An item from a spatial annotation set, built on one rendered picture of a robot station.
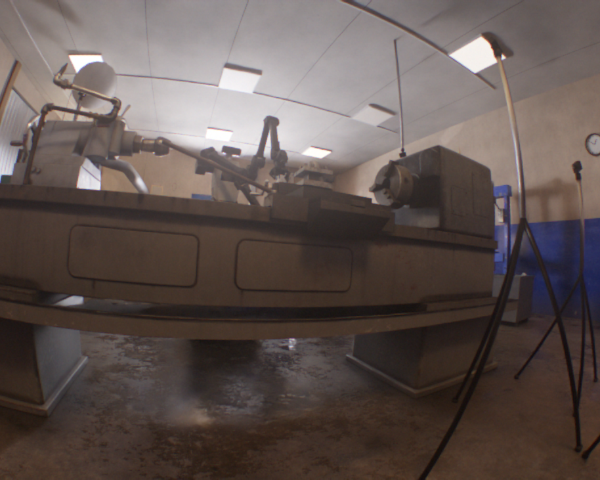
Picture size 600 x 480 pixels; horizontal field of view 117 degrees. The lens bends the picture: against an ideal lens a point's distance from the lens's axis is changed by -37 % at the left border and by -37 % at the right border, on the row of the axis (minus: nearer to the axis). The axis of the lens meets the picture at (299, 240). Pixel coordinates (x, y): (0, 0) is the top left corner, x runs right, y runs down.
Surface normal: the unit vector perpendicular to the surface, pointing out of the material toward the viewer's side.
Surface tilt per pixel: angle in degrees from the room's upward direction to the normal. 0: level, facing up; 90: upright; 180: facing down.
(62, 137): 76
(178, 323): 90
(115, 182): 90
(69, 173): 90
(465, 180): 90
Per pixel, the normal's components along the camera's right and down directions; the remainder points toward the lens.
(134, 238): 0.38, -0.03
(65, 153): 0.37, -0.44
